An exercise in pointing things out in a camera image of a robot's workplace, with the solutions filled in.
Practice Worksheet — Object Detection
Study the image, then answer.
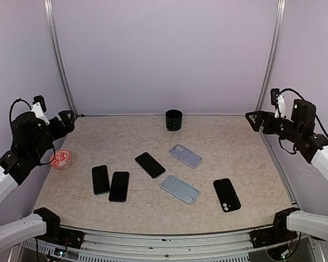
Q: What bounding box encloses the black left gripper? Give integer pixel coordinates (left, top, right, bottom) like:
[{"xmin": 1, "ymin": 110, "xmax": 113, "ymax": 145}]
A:
[{"xmin": 30, "ymin": 109, "xmax": 74, "ymax": 162}]

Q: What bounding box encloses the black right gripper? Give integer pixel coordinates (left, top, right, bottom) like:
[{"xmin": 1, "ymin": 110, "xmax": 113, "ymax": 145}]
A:
[{"xmin": 246, "ymin": 110, "xmax": 303, "ymax": 142}]

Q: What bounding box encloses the black phone white back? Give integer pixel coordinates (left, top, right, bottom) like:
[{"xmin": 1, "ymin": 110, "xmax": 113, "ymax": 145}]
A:
[{"xmin": 135, "ymin": 152, "xmax": 166, "ymax": 179}]

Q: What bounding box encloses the light blue phone case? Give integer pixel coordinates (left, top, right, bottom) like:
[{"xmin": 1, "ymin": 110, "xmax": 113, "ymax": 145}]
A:
[{"xmin": 160, "ymin": 175, "xmax": 200, "ymax": 205}]

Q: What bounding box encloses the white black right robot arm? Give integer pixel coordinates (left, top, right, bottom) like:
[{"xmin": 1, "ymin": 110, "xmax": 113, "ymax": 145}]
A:
[{"xmin": 245, "ymin": 88, "xmax": 328, "ymax": 242}]

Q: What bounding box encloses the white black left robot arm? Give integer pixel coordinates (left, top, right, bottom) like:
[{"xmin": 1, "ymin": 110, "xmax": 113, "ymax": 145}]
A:
[{"xmin": 0, "ymin": 96, "xmax": 75, "ymax": 254}]

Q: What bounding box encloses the black phone green edge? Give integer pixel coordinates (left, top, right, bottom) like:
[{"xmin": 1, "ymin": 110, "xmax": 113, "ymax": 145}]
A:
[{"xmin": 92, "ymin": 165, "xmax": 110, "ymax": 195}]

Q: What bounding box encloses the lavender phone case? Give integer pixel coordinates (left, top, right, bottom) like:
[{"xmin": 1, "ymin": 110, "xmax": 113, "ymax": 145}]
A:
[{"xmin": 169, "ymin": 144, "xmax": 202, "ymax": 168}]

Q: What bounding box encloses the black phone case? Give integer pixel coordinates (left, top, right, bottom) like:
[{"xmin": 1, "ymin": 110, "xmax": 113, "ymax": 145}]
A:
[{"xmin": 213, "ymin": 178, "xmax": 241, "ymax": 213}]

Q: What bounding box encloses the black phone dark edge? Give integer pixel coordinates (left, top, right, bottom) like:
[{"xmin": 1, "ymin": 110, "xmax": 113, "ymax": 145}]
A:
[{"xmin": 109, "ymin": 171, "xmax": 130, "ymax": 203}]

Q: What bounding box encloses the red white patterned bowl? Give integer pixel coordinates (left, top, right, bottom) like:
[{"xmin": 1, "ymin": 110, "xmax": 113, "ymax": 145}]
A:
[{"xmin": 49, "ymin": 149, "xmax": 72, "ymax": 170}]

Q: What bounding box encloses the dark green cup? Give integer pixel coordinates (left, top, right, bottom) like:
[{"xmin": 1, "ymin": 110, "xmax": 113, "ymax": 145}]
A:
[{"xmin": 165, "ymin": 109, "xmax": 183, "ymax": 132}]

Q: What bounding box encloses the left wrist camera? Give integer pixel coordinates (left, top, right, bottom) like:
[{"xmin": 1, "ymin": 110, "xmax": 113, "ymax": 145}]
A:
[{"xmin": 33, "ymin": 95, "xmax": 47, "ymax": 112}]

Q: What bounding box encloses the right aluminium frame post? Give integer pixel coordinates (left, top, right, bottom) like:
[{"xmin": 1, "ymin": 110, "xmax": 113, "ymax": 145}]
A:
[{"xmin": 255, "ymin": 0, "xmax": 286, "ymax": 110}]

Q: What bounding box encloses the aluminium frame post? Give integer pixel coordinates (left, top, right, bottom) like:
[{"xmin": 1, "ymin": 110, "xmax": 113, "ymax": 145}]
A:
[
  {"xmin": 43, "ymin": 0, "xmax": 78, "ymax": 116},
  {"xmin": 255, "ymin": 0, "xmax": 286, "ymax": 110}
]

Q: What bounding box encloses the left aluminium frame post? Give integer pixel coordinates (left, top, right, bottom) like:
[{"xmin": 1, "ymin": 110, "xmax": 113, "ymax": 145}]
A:
[{"xmin": 43, "ymin": 0, "xmax": 78, "ymax": 116}]

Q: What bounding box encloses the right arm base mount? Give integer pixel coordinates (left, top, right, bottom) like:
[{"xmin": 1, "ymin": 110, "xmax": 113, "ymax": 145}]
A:
[{"xmin": 250, "ymin": 227, "xmax": 298, "ymax": 248}]

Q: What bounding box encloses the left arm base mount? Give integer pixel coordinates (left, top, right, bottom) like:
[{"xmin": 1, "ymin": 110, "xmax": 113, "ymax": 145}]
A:
[{"xmin": 50, "ymin": 228, "xmax": 85, "ymax": 249}]

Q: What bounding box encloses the front aluminium rail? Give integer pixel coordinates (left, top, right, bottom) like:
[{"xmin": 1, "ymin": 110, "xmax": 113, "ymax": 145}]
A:
[{"xmin": 15, "ymin": 229, "xmax": 325, "ymax": 262}]

